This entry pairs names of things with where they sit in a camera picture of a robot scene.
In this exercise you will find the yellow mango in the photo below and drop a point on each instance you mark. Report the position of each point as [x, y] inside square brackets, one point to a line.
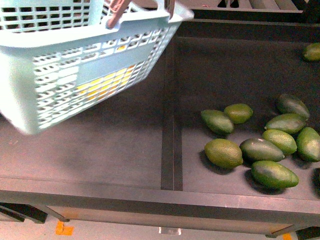
[105, 86]

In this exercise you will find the light blue plastic basket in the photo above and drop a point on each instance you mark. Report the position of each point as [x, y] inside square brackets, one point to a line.
[50, 47]

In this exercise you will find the brown basket handle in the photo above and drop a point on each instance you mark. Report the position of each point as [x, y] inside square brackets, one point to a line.
[117, 8]

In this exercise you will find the green avocado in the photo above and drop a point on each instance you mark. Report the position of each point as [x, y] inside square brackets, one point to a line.
[290, 123]
[273, 175]
[258, 149]
[217, 121]
[290, 104]

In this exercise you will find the green lime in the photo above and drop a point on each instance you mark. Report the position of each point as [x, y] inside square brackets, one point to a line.
[311, 53]
[239, 113]
[284, 141]
[308, 145]
[223, 153]

